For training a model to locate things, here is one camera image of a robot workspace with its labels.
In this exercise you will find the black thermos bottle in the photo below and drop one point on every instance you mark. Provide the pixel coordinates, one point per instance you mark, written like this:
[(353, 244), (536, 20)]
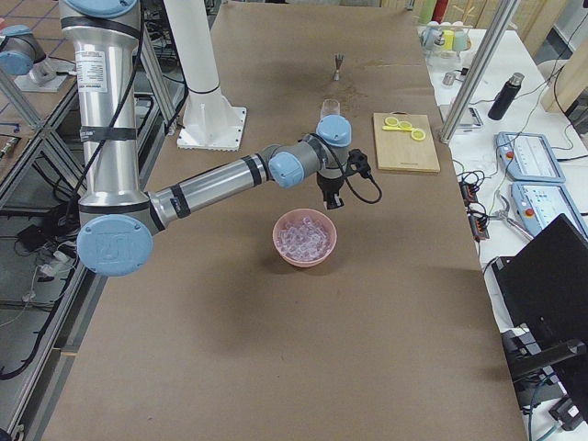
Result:
[(506, 96)]

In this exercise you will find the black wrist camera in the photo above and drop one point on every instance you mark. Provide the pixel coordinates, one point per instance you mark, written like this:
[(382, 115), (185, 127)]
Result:
[(357, 163)]

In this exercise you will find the metal tray scale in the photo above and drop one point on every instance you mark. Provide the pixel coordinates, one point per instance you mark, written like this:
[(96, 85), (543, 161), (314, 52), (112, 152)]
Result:
[(470, 120)]

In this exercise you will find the yellow plastic knife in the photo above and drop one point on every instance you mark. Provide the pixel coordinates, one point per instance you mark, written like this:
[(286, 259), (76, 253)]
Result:
[(397, 128)]

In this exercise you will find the wooden cutting board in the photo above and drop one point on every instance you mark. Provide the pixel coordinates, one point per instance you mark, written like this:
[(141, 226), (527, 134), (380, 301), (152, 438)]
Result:
[(397, 151)]

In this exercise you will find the small steel cup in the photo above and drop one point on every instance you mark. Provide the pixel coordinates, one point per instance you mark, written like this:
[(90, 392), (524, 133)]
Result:
[(449, 79)]

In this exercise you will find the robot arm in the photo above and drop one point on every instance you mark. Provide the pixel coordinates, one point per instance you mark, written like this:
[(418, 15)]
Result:
[(118, 220), (20, 50)]

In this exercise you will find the yellow cup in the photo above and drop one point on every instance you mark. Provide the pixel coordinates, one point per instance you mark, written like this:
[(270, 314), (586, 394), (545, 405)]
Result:
[(447, 38)]

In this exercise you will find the far blue teach pendant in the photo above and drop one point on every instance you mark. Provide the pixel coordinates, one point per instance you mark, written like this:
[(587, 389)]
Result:
[(528, 157)]

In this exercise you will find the lemon slice far end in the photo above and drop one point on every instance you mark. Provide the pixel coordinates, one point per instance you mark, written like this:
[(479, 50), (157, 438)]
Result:
[(418, 135)]

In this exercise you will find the blue teach pendant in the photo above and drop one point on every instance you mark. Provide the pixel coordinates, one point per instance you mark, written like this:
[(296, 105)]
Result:
[(539, 203), (528, 157)]

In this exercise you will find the clear wine glass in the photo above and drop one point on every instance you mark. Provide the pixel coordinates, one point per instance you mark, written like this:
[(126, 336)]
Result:
[(330, 106)]

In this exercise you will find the black monitor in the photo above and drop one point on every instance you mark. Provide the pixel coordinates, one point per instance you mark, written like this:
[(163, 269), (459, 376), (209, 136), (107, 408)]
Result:
[(545, 288)]

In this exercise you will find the near blue teach pendant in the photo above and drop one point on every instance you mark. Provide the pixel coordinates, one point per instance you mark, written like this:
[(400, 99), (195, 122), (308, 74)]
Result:
[(539, 203)]

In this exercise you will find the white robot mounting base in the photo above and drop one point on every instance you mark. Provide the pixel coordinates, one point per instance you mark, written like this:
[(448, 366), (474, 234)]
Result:
[(209, 121)]

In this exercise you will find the steel double jigger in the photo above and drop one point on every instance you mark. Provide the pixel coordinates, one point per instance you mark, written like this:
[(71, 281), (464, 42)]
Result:
[(338, 61)]

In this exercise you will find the pink bowl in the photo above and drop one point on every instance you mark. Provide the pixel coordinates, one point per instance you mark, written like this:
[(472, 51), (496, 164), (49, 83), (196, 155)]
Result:
[(297, 214)]

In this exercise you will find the aluminium frame post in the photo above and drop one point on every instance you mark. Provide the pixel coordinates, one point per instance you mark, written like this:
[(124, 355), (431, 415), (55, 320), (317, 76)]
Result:
[(489, 44)]

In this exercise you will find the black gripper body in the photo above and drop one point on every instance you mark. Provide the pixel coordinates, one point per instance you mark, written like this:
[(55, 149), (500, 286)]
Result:
[(330, 185)]

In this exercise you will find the middle lemon slice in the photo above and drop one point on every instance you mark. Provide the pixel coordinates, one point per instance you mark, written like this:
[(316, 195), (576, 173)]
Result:
[(405, 125)]

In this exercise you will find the pile of clear ice cubes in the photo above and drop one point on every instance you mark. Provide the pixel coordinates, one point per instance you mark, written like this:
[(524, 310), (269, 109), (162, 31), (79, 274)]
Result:
[(304, 240)]

